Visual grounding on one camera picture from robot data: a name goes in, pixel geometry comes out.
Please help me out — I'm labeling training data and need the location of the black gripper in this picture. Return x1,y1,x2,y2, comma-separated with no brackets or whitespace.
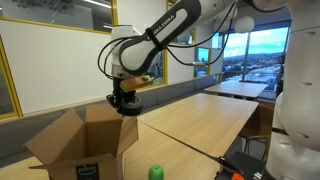
106,77,135,110

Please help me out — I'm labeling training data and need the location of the wooden chair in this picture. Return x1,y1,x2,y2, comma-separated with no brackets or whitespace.
239,103,274,159

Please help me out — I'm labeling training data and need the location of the brown cardboard box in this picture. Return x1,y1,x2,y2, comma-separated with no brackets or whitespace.
26,104,138,180

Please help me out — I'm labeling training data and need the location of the far wooden table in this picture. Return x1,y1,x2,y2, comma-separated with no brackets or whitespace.
206,82,267,99

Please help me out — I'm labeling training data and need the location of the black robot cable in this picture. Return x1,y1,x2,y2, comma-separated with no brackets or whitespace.
97,0,238,80

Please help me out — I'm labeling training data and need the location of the grey bench sofa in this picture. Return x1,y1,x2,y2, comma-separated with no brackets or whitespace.
0,73,219,168

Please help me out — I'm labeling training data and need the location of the black orange tool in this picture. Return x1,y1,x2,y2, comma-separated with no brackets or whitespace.
214,153,265,180

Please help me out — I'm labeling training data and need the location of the green plastic pear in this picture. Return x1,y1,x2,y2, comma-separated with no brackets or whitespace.
148,165,164,180

